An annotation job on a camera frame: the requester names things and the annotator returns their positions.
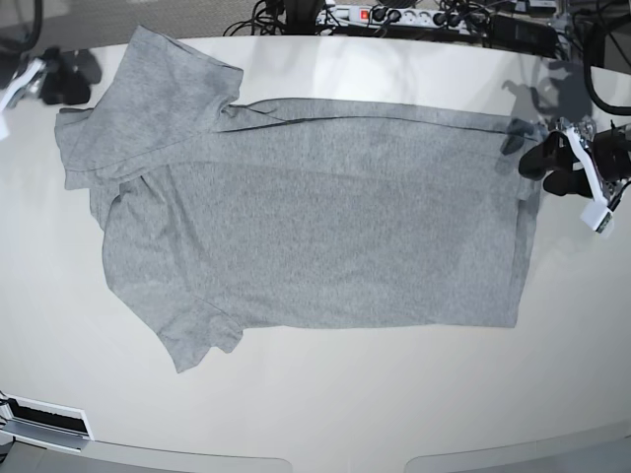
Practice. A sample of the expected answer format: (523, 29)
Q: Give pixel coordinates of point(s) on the grey t-shirt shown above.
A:
(220, 216)

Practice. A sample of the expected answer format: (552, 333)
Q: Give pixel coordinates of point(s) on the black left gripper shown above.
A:
(611, 153)

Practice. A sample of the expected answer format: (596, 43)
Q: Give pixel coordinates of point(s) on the white slotted bracket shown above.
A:
(45, 424)

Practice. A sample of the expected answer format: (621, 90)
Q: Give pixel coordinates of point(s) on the black power adapter box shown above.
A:
(523, 36)

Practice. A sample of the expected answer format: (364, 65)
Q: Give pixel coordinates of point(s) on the white power strip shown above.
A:
(460, 17)

